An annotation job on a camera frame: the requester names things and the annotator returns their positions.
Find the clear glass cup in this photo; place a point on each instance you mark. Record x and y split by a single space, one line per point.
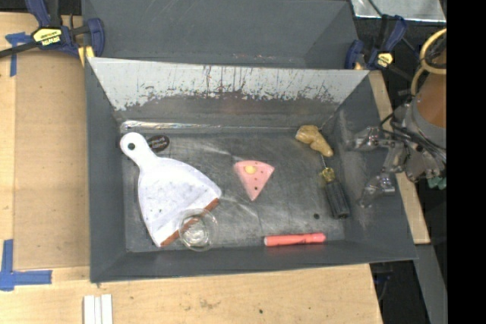
197 235

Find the pink marker pen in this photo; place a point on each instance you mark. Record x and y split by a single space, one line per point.
294 240

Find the dark brown oval piece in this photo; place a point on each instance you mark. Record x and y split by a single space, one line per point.
158 143

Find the tan lumpy toy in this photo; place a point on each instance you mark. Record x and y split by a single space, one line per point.
313 138

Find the pink toy wedge with dots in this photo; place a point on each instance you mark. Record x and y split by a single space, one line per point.
253 178

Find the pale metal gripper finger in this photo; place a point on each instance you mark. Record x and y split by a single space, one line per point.
370 140
381 186

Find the grey metal bin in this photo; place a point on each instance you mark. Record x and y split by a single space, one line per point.
228 34

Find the small black ribbed screwdriver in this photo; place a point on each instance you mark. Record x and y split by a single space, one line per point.
337 201

